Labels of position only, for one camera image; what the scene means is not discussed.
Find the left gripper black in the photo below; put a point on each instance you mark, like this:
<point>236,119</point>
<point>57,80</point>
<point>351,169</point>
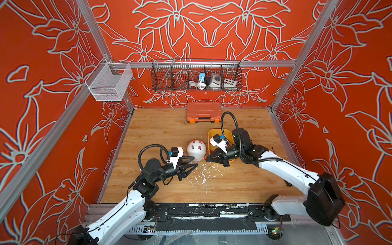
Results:
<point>186,168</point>

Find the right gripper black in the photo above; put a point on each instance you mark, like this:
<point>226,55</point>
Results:
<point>216,157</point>

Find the white dome with screws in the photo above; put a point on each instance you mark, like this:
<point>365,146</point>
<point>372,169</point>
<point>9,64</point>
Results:
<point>196,149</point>

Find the yellow plastic tray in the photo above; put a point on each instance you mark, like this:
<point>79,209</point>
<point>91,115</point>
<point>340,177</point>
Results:
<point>229,139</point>

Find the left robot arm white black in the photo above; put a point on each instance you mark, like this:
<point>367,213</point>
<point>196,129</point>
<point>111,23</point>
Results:
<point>135,207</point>

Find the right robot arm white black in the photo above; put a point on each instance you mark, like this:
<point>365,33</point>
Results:
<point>321,198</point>

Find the orange tool case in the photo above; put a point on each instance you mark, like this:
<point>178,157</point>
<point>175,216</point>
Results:
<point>203,112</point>

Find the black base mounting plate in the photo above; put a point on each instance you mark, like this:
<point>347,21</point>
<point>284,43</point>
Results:
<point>213,217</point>

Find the white socket block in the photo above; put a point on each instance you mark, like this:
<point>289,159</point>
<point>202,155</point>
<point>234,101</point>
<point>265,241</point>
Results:
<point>230,84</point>

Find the white power adapter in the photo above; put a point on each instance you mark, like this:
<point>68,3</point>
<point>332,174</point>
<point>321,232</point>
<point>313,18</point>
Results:
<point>214,81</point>

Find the blue white small box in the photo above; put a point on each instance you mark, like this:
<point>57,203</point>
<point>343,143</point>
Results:
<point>201,77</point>

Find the black wire wall basket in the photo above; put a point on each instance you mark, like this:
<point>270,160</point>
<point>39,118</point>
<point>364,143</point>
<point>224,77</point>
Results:
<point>178,75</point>

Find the clear plastic wall bin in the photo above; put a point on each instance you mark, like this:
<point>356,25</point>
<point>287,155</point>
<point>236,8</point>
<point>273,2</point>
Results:
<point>107,84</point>

